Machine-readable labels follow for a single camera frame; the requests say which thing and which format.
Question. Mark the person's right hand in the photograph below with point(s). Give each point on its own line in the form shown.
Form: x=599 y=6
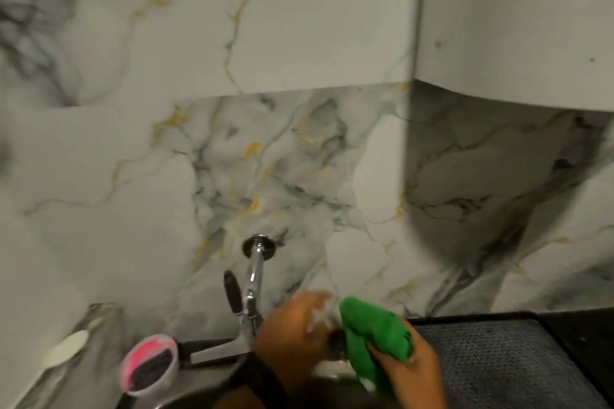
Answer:
x=417 y=380

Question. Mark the person's left hand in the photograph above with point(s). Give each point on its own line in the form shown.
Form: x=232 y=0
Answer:
x=288 y=341

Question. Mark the person's left fingers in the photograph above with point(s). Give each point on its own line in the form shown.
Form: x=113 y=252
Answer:
x=314 y=303

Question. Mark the person's right fingers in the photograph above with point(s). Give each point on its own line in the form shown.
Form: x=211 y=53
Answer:
x=391 y=358

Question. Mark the green cleaning cloth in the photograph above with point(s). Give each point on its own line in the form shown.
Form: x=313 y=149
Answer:
x=372 y=327

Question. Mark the clear glass cup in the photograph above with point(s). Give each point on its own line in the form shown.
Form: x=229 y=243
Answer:
x=337 y=346

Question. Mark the person's left forearm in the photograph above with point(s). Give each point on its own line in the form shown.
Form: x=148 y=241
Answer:
x=240 y=400

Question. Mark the black wristband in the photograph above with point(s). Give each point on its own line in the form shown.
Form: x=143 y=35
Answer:
x=259 y=382

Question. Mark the grey dish drying mat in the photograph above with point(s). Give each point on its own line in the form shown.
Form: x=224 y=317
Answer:
x=503 y=365

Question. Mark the steel sink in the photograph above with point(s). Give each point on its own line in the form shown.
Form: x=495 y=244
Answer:
x=201 y=389

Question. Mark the pink and white scrub container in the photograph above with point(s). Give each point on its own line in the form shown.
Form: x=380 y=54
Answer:
x=148 y=365

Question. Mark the white soap bar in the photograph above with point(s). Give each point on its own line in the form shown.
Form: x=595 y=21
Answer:
x=65 y=350

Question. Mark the chrome wall faucet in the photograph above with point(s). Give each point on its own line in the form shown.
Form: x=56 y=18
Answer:
x=253 y=279

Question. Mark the white wall cabinet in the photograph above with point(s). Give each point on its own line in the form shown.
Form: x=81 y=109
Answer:
x=518 y=15

